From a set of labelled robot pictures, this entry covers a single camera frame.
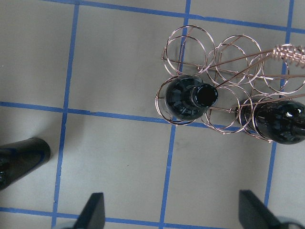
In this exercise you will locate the copper wire bottle basket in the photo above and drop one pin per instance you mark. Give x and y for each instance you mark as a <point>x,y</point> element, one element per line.
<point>238,68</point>

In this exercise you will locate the dark wine bottle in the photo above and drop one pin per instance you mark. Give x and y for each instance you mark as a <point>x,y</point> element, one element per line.
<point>188,97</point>
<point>280,121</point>
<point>20,158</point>

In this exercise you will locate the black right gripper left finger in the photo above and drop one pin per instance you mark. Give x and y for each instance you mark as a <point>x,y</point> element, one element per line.
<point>92,215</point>

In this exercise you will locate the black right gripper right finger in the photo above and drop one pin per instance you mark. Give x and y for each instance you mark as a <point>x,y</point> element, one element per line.
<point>253,214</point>

